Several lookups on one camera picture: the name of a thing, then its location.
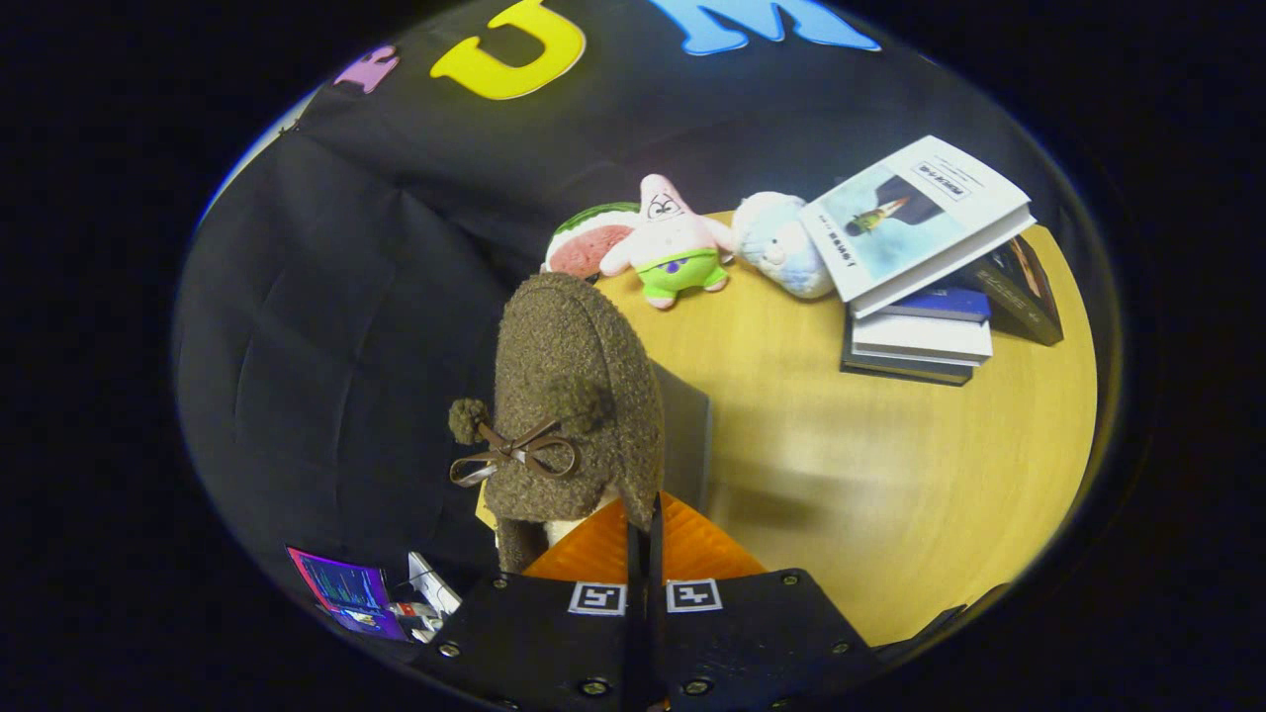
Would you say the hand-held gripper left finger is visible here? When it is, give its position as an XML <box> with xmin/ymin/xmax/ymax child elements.
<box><xmin>413</xmin><ymin>497</ymin><xmax>649</xmax><ymax>712</ymax></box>

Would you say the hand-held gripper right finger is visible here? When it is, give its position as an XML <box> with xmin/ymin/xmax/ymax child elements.
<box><xmin>648</xmin><ymin>491</ymin><xmax>886</xmax><ymax>712</ymax></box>

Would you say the grey storage box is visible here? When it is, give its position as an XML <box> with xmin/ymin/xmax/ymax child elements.
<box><xmin>648</xmin><ymin>360</ymin><xmax>714</xmax><ymax>516</ymax></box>

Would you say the brown fuzzy shoe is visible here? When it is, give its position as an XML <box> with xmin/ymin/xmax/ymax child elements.
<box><xmin>447</xmin><ymin>272</ymin><xmax>667</xmax><ymax>576</ymax></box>

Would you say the small white object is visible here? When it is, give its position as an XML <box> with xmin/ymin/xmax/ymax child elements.
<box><xmin>407</xmin><ymin>551</ymin><xmax>464</xmax><ymax>620</ymax></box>

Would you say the lit computer screen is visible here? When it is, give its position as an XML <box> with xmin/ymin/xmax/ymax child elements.
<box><xmin>286</xmin><ymin>545</ymin><xmax>407</xmax><ymax>643</ymax></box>

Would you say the dark cover book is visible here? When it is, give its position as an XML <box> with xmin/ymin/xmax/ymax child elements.
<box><xmin>840</xmin><ymin>316</ymin><xmax>976</xmax><ymax>388</ymax></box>

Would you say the thick white book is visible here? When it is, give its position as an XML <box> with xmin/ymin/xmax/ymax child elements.
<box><xmin>850</xmin><ymin>311</ymin><xmax>994</xmax><ymax>363</ymax></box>

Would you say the black backdrop cloth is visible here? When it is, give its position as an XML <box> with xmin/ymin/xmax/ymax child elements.
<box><xmin>175</xmin><ymin>0</ymin><xmax>1081</xmax><ymax>614</ymax></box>

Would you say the blue cover book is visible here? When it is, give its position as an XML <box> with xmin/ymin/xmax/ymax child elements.
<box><xmin>879</xmin><ymin>286</ymin><xmax>993</xmax><ymax>323</ymax></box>

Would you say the white fluffy plush toy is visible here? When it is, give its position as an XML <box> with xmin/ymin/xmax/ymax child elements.
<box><xmin>731</xmin><ymin>190</ymin><xmax>838</xmax><ymax>301</ymax></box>

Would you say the watermelon slice plush toy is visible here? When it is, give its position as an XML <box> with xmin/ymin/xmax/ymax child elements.
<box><xmin>541</xmin><ymin>201</ymin><xmax>643</xmax><ymax>281</ymax></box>

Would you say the pink starfish plush toy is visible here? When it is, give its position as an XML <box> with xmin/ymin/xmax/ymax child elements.
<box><xmin>597</xmin><ymin>173</ymin><xmax>739</xmax><ymax>312</ymax></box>

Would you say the black leaning book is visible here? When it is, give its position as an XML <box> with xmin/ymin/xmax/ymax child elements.
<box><xmin>958</xmin><ymin>233</ymin><xmax>1065</xmax><ymax>348</ymax></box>

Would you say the white picture cover book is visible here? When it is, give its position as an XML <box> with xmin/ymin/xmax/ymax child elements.
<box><xmin>798</xmin><ymin>134</ymin><xmax>1038</xmax><ymax>320</ymax></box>

